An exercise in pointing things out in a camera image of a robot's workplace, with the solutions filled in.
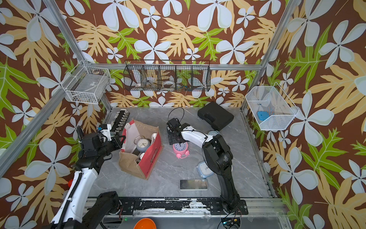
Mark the grey round alarm clock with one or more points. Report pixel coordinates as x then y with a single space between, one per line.
142 144

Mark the pink twin-bell alarm clock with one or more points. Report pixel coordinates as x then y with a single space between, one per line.
181 150

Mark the orange bowl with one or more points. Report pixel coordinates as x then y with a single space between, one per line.
145 223

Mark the black wire basket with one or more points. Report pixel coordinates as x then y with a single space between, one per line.
167 75

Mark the black socket set holder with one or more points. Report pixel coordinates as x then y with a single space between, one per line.
119 121

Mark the white wire basket right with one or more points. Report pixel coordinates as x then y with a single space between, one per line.
276 102

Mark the blue square alarm clock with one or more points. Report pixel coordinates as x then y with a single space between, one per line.
203 170

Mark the black plastic tool case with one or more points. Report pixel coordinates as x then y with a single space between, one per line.
216 116

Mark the red burlap canvas bag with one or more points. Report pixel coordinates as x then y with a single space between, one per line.
131 160

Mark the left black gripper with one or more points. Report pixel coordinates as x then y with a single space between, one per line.
118 143

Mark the white wire basket left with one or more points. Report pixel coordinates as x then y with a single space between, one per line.
86 83

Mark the white wire basket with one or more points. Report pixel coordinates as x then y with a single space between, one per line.
86 83
276 102

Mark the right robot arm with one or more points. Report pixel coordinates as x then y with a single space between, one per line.
217 156

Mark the beige twin-bell alarm clock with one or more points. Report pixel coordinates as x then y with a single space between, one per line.
213 133

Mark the black mounting rail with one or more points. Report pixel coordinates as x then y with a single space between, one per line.
207 206

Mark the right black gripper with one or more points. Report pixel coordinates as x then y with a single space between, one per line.
171 140

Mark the blue object in basket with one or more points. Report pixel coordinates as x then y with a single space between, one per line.
263 115

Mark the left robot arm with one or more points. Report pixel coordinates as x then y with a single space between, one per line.
71 215

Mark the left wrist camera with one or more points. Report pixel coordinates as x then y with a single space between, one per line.
105 130

